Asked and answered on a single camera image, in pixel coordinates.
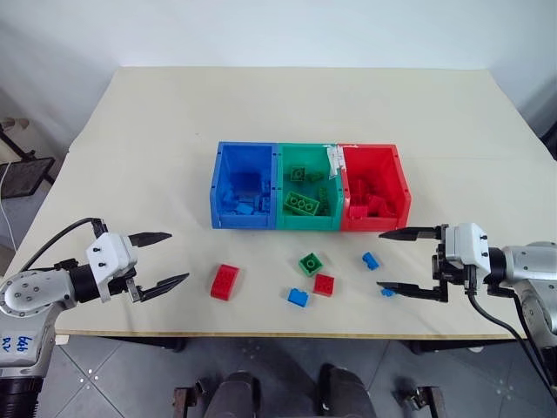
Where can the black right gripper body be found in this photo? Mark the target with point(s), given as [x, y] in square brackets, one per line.
[448, 270]

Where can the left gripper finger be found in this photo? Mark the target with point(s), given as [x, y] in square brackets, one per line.
[150, 238]
[161, 287]

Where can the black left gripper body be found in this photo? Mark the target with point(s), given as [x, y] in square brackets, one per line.
[118, 287]

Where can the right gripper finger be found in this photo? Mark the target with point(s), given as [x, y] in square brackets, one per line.
[413, 289]
[409, 234]

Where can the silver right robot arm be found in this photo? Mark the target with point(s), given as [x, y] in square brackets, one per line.
[528, 270]

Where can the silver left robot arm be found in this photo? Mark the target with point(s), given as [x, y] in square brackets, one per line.
[26, 300]

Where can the small blue toy brick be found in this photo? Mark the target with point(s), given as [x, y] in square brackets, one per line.
[386, 293]

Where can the red plastic bin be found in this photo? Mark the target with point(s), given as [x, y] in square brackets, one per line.
[391, 178]

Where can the large red toy brick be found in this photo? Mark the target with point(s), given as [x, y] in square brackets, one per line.
[225, 282]

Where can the small red toy brick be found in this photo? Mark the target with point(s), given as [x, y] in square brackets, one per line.
[324, 285]

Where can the dark green toy brick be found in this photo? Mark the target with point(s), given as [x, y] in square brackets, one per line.
[324, 201]

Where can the green plastic bin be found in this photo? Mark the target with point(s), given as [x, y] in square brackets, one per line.
[309, 222]

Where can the green square toy brick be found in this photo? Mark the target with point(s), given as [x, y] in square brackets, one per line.
[298, 173]
[312, 263]

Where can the white paper label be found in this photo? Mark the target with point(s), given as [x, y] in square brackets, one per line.
[335, 161]

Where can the blue plastic bin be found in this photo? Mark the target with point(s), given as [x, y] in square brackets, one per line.
[243, 185]

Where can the small green toy brick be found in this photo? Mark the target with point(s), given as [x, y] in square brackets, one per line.
[315, 177]

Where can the long green toy brick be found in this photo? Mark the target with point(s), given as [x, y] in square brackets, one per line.
[301, 204]

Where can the dark rounded shape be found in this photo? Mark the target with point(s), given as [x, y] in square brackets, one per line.
[346, 392]
[235, 396]

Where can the black metal stand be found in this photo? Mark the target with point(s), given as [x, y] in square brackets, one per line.
[26, 176]

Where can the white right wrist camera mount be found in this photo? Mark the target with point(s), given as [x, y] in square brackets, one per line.
[467, 248]

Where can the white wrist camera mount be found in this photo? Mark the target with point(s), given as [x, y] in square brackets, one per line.
[467, 248]
[111, 254]

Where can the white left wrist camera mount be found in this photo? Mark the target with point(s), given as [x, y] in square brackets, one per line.
[111, 254]

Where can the black table leg bracket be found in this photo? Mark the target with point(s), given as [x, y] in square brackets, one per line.
[439, 346]

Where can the rusty brown metal bracket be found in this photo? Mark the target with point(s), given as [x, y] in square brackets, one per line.
[428, 400]
[183, 402]

